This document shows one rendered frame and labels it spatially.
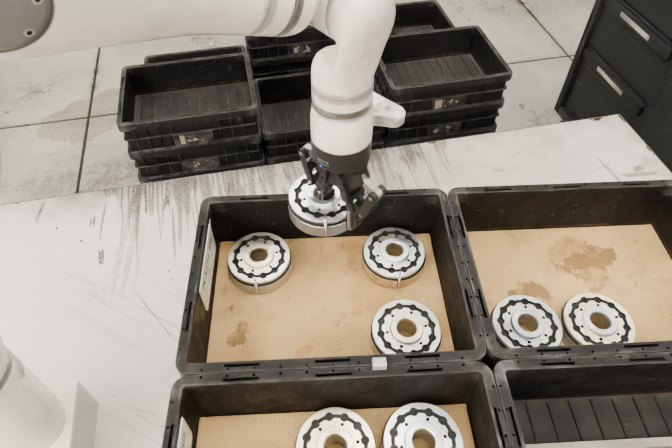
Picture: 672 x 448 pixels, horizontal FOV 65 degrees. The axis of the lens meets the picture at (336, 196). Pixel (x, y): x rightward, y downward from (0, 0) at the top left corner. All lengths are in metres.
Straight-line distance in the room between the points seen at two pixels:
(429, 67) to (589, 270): 1.14
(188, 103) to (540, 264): 1.24
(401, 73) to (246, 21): 1.48
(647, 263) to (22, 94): 2.69
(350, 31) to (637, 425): 0.65
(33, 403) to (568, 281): 0.80
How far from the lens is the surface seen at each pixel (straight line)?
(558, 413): 0.85
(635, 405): 0.90
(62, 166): 2.51
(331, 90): 0.57
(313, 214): 0.74
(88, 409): 0.96
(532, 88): 2.81
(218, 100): 1.80
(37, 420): 0.84
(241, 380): 0.71
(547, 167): 1.33
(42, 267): 1.20
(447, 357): 0.72
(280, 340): 0.84
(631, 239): 1.07
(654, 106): 2.02
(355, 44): 0.52
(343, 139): 0.61
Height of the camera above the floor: 1.57
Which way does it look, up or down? 48 degrees down
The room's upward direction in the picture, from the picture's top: straight up
